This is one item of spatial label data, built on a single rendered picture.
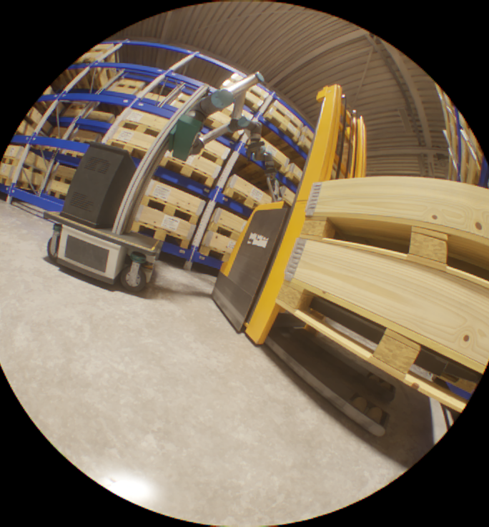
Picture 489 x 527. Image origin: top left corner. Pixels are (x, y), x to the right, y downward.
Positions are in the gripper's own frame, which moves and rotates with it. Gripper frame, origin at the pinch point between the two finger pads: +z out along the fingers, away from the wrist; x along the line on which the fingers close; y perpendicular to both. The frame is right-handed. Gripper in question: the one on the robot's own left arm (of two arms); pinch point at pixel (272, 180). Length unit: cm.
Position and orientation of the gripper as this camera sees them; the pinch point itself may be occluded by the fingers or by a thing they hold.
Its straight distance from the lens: 180.3
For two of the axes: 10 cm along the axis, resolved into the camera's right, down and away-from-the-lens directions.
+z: 1.4, 9.3, 3.3
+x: -8.4, -0.6, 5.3
